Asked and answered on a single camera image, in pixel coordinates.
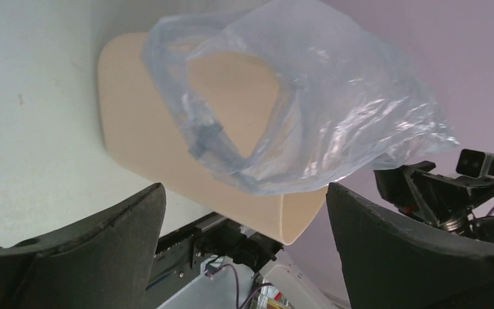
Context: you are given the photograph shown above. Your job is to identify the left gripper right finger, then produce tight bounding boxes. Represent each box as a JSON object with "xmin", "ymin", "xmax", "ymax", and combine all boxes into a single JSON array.
[{"xmin": 326, "ymin": 183, "xmax": 494, "ymax": 308}]

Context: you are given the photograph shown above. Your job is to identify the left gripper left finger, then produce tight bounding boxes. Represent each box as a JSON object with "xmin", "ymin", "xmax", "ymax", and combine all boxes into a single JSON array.
[{"xmin": 0, "ymin": 183, "xmax": 166, "ymax": 308}]

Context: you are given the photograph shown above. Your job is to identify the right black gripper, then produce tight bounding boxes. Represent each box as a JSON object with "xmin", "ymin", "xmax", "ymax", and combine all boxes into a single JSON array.
[{"xmin": 374, "ymin": 161, "xmax": 494, "ymax": 227}]

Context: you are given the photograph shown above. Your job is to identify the beige trash bin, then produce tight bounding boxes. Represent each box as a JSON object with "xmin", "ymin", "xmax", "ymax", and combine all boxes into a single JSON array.
[{"xmin": 97, "ymin": 32, "xmax": 326, "ymax": 245}]

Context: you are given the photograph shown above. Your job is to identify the blue plastic trash bag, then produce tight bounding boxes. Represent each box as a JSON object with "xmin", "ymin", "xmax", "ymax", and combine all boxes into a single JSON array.
[{"xmin": 143, "ymin": 1, "xmax": 458, "ymax": 195}]

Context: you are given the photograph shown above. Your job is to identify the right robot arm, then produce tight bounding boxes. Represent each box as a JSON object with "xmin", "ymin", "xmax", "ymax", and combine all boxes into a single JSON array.
[{"xmin": 374, "ymin": 161, "xmax": 494, "ymax": 243}]

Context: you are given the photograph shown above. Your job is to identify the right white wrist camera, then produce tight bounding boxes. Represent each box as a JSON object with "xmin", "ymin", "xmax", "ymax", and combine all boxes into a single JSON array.
[{"xmin": 455, "ymin": 149, "xmax": 494, "ymax": 178}]

